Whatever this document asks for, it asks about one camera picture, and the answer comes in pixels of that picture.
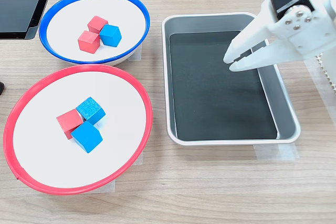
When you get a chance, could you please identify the red wooden cube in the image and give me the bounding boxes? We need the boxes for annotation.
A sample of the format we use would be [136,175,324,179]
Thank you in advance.
[87,15,109,35]
[56,109,84,140]
[77,30,101,55]

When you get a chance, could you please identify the blue wooden cube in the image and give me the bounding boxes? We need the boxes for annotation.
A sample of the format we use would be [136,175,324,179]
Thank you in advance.
[76,96,107,126]
[70,120,103,154]
[99,24,123,48]

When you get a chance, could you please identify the steel tray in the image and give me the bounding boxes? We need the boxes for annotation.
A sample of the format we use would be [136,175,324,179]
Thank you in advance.
[161,12,302,146]

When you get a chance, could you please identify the black tray mat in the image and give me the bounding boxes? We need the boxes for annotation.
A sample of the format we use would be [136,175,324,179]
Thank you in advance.
[169,30,278,142]

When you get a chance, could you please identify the blue-rimmed white plate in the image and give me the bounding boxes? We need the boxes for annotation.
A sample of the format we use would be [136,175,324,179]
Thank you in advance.
[38,0,151,67]

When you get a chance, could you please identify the black flat electronic device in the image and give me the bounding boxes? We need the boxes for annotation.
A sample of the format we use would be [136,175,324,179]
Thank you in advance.
[0,0,59,40]

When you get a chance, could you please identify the red-rimmed white plate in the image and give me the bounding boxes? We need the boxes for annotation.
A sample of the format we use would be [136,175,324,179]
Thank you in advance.
[3,63,153,196]

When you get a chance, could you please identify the pale perforated base plate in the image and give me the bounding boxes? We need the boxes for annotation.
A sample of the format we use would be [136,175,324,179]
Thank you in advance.
[316,52,336,95]

